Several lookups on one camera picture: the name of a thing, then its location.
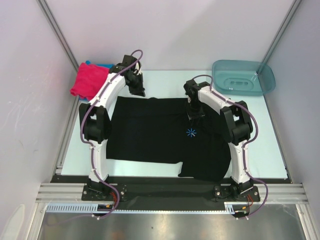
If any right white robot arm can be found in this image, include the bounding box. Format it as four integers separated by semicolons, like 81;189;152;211
183;79;253;201

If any black t shirt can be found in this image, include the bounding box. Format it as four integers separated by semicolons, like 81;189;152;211
106;96;231;182

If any teal plastic bin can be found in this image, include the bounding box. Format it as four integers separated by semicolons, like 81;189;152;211
212;60;276;97

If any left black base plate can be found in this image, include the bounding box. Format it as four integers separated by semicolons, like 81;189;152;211
81;184;127;202

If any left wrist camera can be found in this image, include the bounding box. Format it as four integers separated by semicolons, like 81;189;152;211
133;62;142;75

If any left white cable duct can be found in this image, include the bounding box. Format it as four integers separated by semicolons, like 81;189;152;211
46;203;114;214

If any aluminium corner post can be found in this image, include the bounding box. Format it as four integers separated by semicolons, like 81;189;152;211
262;0;304;64
36;0;79;71

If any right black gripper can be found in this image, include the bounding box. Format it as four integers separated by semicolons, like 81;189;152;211
185;100;205;124

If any pink folded t shirt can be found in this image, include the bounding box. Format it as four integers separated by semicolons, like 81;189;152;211
69;62;109;101

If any right aluminium corner post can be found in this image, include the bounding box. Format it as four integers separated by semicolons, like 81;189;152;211
262;0;304;64

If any left aluminium corner post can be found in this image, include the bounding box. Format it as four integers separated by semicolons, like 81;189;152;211
36;0;79;71

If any blue folded t shirt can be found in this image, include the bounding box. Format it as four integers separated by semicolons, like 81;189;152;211
77;60;114;101

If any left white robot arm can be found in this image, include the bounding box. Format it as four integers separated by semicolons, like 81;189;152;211
79;54;146;200

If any right white cable duct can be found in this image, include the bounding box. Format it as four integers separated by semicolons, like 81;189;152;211
225;201;253;214

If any white cable duct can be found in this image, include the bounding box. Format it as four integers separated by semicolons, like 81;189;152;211
46;203;114;214
225;201;253;214

